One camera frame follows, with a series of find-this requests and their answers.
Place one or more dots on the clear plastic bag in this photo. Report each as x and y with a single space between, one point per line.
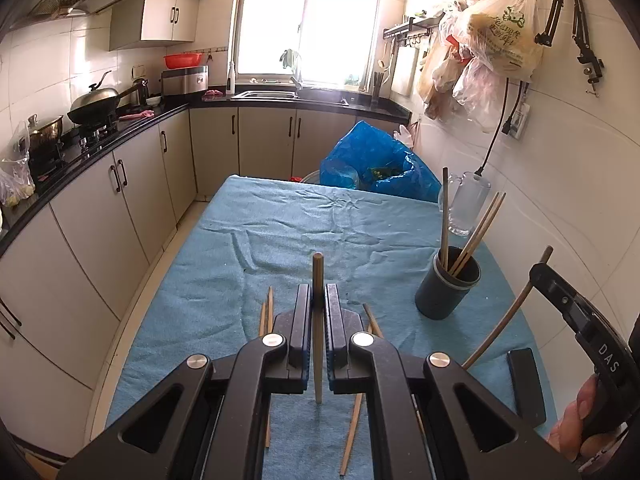
17 185

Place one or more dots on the steel cooking pot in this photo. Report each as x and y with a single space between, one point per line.
46 132

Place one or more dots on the single dark brown chopstick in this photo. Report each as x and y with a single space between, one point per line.
445 210

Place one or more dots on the countertop chopstick holder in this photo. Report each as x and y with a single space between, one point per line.
378 90

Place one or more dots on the cream wall cabinets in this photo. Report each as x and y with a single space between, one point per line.
165 20

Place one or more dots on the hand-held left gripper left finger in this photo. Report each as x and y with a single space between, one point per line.
303 325

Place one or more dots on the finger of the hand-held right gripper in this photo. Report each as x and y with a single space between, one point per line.
550 282

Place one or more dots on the metal wall rack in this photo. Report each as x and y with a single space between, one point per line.
410 27

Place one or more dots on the white wall socket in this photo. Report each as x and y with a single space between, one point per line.
138 72

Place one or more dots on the small white bowl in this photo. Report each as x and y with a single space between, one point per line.
154 101

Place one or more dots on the green hanging cloth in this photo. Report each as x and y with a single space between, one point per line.
289 59

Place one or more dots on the wall power outlet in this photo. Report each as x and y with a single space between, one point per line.
517 120

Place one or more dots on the black wok with lid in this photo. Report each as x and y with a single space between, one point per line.
95 105

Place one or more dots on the silver countertop appliance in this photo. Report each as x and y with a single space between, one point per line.
184 82

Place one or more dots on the black kitchen countertop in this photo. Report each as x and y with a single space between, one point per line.
165 110

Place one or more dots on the white plastic bag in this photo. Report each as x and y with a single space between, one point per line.
405 135

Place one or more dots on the kitchen sink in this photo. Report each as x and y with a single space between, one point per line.
262 94

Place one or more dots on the pink rag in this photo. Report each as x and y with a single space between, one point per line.
215 93
135 115

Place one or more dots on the white cutting board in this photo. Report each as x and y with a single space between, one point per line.
404 72

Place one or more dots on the printed beige plastic bag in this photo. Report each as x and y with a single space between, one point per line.
505 35

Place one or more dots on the white bucket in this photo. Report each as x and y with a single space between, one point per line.
311 177

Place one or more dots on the black rectangular device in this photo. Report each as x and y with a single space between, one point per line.
526 385

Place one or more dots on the blue plastic bag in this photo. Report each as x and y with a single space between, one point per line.
370 155

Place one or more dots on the gas stove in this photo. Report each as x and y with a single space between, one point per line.
90 137

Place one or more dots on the pile of bamboo chopsticks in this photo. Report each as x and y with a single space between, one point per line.
270 305

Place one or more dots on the dark perforated utensil holder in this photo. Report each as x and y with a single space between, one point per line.
442 295

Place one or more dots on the red plastic basin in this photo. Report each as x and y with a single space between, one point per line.
184 61

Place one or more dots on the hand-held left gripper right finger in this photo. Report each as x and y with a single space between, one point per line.
332 325

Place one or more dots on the white bottle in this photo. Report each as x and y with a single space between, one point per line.
231 80

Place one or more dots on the cream base cabinets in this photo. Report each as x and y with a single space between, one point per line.
135 195

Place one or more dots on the clear glass mug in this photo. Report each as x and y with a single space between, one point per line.
470 205

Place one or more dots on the person's right hand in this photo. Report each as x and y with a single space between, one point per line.
575 420

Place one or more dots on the metal faucet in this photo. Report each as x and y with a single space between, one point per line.
297 80

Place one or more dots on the kitchen window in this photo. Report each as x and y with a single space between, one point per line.
305 20

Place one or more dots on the hanging pink plastic bags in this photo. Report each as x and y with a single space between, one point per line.
450 75

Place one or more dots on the blue tablecloth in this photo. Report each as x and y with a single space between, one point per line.
300 230

